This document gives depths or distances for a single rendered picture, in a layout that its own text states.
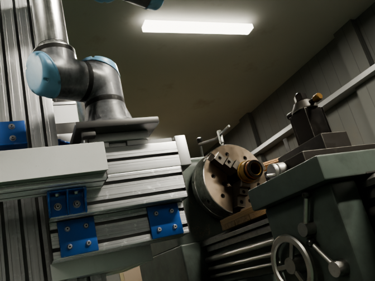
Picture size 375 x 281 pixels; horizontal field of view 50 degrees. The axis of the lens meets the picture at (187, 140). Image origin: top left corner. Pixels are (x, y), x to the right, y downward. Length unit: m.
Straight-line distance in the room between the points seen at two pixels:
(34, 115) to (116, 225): 0.45
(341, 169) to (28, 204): 0.82
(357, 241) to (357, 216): 0.06
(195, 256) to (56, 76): 0.99
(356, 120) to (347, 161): 4.33
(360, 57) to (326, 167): 4.26
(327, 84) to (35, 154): 4.98
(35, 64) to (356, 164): 0.84
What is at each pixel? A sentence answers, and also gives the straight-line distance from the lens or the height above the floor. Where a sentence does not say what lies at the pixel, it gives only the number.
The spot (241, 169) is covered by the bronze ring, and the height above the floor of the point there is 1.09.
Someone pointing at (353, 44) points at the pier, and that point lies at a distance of 5.25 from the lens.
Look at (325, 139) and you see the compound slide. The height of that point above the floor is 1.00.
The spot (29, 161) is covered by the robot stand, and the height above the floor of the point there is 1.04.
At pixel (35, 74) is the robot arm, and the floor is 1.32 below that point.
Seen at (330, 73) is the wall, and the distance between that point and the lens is 5.61.
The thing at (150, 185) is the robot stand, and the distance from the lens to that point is 1.06.
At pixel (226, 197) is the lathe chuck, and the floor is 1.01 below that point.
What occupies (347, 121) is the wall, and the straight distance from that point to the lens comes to 5.41.
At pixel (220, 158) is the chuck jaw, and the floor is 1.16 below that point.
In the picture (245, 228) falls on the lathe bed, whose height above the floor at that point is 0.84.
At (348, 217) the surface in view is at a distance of 0.98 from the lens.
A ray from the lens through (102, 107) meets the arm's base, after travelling 1.13.
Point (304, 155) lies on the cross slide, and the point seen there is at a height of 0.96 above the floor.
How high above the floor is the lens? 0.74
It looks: 18 degrees up
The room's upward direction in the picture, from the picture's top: 14 degrees counter-clockwise
